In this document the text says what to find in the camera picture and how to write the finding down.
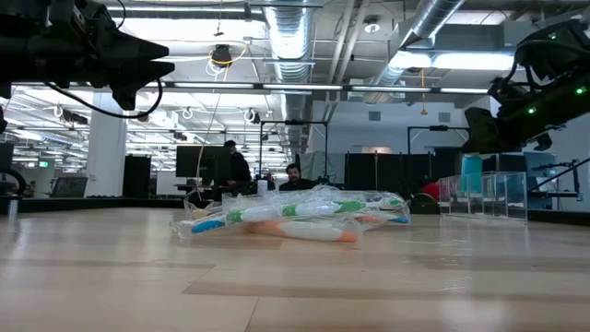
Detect seated person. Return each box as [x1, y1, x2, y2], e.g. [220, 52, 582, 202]
[278, 162, 319, 193]

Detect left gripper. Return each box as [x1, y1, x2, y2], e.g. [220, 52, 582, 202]
[45, 0, 176, 112]

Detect black stand frame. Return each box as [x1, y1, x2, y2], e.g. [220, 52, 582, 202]
[258, 120, 329, 185]

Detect hanging yellow cable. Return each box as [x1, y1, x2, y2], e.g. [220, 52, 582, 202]
[195, 43, 250, 185]

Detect silver ventilation duct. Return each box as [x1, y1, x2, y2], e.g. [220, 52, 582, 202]
[262, 0, 315, 153]
[368, 0, 466, 89]

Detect red object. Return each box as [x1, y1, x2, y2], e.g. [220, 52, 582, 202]
[421, 181, 442, 203]

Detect clear acrylic organizer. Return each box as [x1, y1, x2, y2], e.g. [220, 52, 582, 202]
[438, 171, 529, 223]

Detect green white toothbrush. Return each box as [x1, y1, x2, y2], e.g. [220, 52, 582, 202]
[280, 196, 403, 219]
[224, 202, 299, 226]

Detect orange white toothbrush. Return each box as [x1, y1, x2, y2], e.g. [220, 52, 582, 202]
[354, 213, 386, 226]

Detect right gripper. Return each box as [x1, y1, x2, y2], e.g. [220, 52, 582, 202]
[462, 68, 590, 154]

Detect black computer monitor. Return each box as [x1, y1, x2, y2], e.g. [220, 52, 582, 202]
[175, 145, 232, 182]

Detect toothbrushes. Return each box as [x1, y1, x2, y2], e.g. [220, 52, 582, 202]
[242, 218, 361, 244]

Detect standing person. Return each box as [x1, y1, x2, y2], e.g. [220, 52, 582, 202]
[222, 139, 254, 188]

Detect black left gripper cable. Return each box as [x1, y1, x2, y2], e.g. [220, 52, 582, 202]
[43, 77, 165, 120]

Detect black partition screen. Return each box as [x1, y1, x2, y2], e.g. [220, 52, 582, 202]
[344, 151, 462, 193]

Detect black cabinet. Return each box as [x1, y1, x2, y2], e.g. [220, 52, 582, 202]
[122, 154, 152, 199]

